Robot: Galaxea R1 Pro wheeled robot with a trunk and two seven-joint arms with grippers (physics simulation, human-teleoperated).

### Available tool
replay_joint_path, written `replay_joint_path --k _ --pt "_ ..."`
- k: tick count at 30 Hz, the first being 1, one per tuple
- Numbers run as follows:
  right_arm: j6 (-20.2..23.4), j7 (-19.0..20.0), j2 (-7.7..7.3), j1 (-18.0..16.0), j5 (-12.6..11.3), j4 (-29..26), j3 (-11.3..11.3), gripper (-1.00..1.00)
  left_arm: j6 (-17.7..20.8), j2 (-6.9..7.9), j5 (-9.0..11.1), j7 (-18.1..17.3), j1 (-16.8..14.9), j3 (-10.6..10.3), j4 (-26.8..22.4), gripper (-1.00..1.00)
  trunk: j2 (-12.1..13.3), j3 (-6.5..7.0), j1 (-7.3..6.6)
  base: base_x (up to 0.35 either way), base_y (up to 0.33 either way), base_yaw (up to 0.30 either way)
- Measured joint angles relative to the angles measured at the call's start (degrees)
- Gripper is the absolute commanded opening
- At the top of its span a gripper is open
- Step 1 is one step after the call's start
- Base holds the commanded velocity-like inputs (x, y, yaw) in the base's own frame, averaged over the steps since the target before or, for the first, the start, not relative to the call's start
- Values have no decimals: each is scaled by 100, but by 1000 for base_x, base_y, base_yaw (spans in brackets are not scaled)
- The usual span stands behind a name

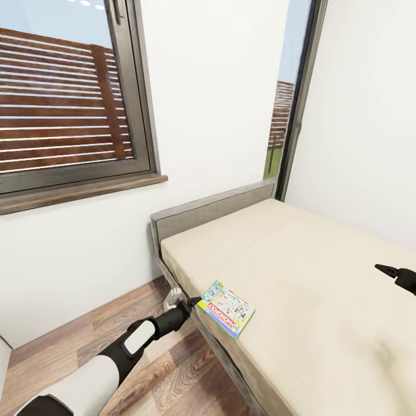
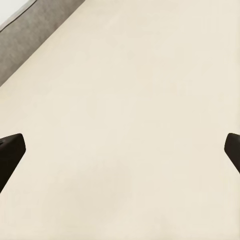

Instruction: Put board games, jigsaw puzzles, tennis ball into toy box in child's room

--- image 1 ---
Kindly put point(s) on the board game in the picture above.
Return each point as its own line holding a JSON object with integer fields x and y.
{"x": 229, "y": 311}

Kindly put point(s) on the door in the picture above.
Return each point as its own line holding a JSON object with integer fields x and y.
{"x": 301, "y": 36}

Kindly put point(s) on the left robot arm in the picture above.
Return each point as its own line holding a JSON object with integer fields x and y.
{"x": 87, "y": 391}

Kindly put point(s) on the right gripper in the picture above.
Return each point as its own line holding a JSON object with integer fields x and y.
{"x": 406, "y": 278}

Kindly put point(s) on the bed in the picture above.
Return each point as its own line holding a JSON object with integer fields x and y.
{"x": 331, "y": 336}

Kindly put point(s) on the fixed window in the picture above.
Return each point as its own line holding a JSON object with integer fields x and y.
{"x": 74, "y": 119}

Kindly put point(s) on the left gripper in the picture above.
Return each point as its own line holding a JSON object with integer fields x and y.
{"x": 178, "y": 315}

